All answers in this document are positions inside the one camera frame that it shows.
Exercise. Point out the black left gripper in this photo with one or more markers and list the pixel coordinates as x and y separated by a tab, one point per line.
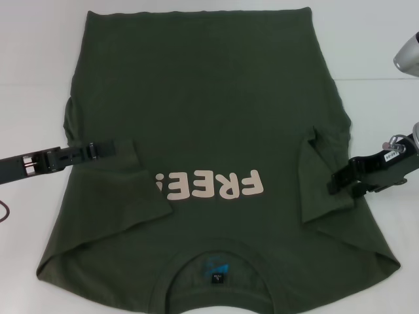
16	170

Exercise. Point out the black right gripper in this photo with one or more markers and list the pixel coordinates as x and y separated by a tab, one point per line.
383	171

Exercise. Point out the dark green FREE! t-shirt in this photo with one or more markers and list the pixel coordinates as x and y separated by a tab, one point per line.
209	98

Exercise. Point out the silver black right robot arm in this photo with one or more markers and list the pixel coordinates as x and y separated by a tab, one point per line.
415	137

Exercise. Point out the white printed label sticker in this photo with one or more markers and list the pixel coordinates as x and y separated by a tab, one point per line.
394	154

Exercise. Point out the small silver metal connector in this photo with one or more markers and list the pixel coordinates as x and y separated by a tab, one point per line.
389	143

